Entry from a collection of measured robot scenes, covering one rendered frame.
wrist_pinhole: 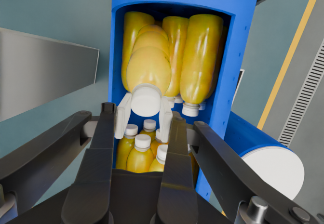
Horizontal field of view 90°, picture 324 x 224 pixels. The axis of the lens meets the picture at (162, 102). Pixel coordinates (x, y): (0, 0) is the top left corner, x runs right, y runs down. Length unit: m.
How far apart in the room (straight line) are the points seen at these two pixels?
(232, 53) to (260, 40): 1.48
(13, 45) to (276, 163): 0.95
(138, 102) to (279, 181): 0.62
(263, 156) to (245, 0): 0.48
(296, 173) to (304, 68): 1.44
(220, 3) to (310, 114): 2.05
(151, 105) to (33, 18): 1.63
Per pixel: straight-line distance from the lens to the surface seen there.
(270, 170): 0.69
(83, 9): 1.62
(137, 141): 0.40
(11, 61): 0.75
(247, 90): 1.76
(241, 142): 0.66
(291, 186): 0.78
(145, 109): 0.21
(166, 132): 0.16
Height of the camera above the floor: 1.48
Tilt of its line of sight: 75 degrees down
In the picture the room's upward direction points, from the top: 167 degrees clockwise
